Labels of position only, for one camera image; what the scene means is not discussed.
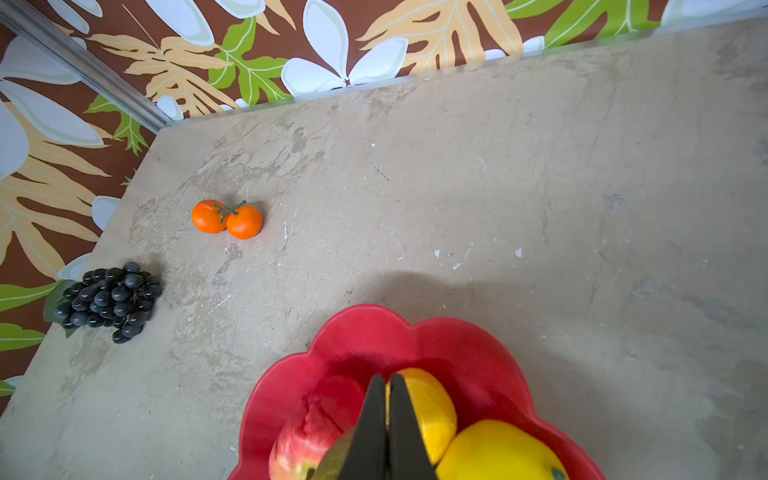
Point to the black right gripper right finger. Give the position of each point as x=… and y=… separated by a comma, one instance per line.
x=407, y=456

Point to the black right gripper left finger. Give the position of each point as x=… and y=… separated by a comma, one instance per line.
x=367, y=455

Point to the small yellow orange fruit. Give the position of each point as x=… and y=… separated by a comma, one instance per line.
x=434, y=410

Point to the red apple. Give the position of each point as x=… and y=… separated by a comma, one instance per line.
x=307, y=436

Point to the yellow lemon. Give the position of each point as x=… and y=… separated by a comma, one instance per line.
x=492, y=449

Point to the red flower-shaped fruit bowl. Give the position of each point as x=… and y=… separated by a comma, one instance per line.
x=478, y=371

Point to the orange tangerine pair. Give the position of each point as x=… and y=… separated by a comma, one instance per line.
x=242, y=221

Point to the black grape bunch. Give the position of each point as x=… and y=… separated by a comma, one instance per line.
x=120, y=298

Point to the aluminium frame post left rear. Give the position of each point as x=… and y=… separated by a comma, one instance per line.
x=28, y=22

